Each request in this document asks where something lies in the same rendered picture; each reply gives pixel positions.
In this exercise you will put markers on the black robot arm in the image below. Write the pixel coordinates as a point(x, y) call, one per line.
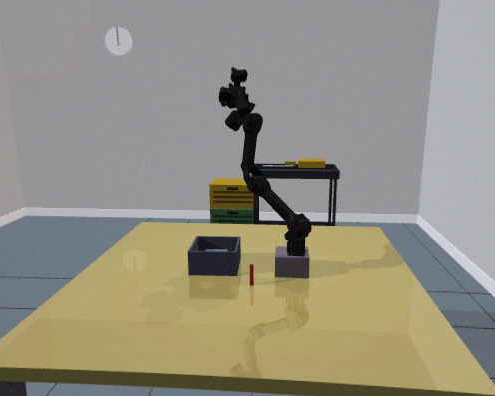
point(298, 225)

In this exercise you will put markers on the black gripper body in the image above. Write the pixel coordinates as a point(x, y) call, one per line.
point(237, 77)

